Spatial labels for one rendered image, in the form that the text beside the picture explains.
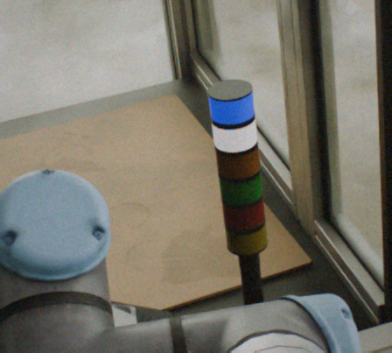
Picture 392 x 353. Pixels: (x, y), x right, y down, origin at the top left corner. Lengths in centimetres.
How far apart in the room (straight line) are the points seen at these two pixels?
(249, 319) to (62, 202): 14
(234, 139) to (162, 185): 64
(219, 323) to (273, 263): 85
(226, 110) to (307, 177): 45
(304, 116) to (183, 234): 28
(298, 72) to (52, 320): 82
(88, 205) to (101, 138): 120
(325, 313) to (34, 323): 17
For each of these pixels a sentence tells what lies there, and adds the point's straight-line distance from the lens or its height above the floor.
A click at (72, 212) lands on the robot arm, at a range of 65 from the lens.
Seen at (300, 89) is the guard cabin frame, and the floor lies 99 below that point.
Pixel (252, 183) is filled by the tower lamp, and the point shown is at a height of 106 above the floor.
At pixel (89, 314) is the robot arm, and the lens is 65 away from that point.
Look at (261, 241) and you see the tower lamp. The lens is 114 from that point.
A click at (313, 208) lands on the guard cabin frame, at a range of 149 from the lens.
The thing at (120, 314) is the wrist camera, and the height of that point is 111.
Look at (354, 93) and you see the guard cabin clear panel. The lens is 128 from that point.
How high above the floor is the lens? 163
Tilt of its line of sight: 30 degrees down
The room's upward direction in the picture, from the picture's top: 8 degrees counter-clockwise
